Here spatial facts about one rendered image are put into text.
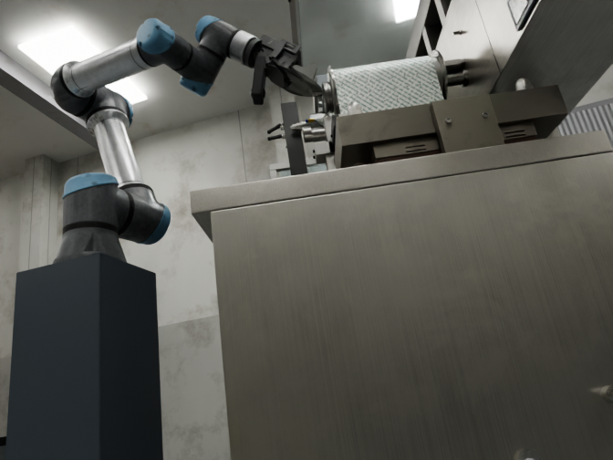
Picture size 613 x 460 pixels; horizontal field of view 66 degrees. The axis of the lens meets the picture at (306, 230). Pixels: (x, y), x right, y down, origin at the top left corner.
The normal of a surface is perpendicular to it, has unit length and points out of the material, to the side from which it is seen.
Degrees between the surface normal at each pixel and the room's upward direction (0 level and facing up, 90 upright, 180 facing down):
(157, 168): 90
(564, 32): 180
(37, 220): 90
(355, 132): 90
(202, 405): 90
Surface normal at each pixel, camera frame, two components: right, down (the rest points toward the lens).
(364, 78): -0.04, -0.33
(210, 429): -0.26, -0.29
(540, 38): 0.15, 0.93
